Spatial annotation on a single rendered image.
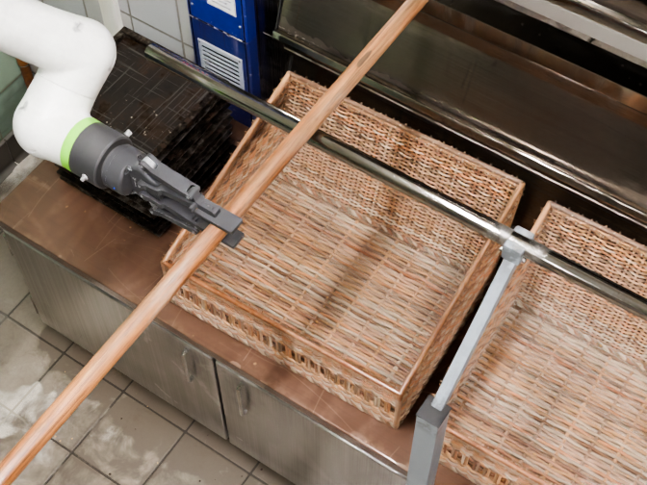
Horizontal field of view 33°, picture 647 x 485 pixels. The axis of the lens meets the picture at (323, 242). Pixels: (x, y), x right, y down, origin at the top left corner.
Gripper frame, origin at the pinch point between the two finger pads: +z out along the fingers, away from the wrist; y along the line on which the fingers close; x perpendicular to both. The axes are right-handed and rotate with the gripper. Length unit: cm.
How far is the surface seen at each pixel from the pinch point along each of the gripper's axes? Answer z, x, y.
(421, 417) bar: 37.4, 0.0, 23.8
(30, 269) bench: -67, -5, 80
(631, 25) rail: 40, -46, -25
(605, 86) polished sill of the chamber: 35, -60, 3
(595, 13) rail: 34, -46, -25
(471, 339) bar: 38.6, -11.9, 15.0
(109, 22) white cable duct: -81, -58, 52
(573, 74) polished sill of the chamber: 30, -60, 4
